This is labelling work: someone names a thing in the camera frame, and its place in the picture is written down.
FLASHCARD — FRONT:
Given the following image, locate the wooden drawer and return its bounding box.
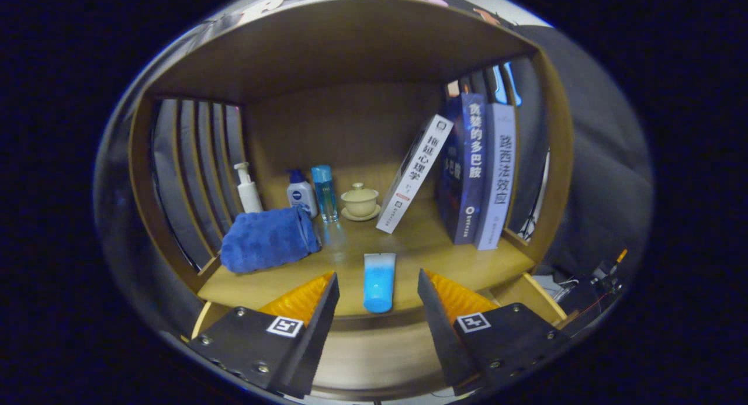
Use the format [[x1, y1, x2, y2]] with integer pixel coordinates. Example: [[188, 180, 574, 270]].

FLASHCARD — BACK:
[[190, 274, 567, 394]]

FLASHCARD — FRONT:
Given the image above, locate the blue rolled towel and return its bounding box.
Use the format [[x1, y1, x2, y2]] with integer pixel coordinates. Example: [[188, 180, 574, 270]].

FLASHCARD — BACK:
[[220, 206, 322, 274]]

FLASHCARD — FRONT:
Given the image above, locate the white book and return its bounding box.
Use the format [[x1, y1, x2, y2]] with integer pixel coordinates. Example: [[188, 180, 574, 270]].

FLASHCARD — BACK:
[[376, 114, 454, 234]]

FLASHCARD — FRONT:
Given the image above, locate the wooden cabinet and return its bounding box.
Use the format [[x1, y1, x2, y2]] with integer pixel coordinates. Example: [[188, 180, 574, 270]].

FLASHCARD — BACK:
[[129, 0, 576, 400]]

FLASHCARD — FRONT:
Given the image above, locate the pale lavender book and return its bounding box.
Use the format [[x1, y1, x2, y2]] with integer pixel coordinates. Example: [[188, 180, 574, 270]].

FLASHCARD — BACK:
[[475, 103, 517, 251]]

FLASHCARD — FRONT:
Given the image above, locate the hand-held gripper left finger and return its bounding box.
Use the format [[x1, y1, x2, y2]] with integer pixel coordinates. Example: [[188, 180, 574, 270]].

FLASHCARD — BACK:
[[186, 271, 340, 400]]

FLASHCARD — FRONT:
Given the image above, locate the wooden countertop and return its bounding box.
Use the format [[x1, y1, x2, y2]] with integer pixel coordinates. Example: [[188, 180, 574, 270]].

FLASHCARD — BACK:
[[198, 200, 538, 318]]

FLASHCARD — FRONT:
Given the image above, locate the clear blue bottle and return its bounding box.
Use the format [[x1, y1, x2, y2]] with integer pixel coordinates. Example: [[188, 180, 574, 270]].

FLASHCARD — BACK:
[[311, 165, 339, 224]]

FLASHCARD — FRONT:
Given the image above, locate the dark low stand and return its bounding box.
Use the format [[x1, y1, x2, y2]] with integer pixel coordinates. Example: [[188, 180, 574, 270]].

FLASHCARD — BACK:
[[555, 276, 614, 330]]

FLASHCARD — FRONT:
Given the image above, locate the dark blue book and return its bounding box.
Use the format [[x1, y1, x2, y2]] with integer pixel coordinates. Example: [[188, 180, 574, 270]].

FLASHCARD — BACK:
[[435, 92, 489, 245]]

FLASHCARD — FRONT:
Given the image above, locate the white lotion bottle blue cap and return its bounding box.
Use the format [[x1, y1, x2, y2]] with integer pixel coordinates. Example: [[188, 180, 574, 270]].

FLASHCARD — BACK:
[[286, 169, 318, 219]]

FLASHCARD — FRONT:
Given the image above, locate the orange and black device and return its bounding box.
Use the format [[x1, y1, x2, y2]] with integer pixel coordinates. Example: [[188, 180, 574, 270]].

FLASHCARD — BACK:
[[590, 248, 629, 295]]

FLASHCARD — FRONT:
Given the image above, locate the blue and white tube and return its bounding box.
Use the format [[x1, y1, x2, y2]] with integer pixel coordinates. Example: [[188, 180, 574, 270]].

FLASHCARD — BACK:
[[363, 252, 397, 314]]

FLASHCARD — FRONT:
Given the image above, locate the beige lidded teacup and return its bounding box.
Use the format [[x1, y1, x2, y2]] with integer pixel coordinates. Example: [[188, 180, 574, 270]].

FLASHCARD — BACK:
[[341, 182, 382, 222]]

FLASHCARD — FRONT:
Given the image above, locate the white pump bottle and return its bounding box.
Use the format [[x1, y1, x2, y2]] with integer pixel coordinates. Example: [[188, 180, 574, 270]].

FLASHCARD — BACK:
[[234, 162, 264, 214]]

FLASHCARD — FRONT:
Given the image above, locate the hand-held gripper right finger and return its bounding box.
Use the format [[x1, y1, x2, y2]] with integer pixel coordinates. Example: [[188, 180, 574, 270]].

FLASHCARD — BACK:
[[417, 268, 572, 397]]

